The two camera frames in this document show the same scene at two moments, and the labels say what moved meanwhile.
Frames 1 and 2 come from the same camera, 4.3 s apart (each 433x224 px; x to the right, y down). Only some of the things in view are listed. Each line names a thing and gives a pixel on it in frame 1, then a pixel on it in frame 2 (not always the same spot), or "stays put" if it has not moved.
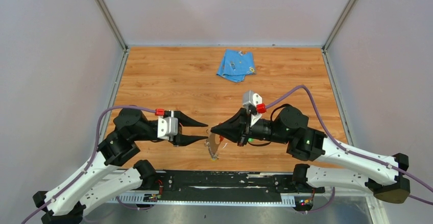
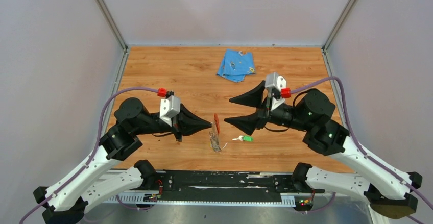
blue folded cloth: (235, 65) stays put
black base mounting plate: (195, 186) stays put
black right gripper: (237, 128) -> (245, 123)
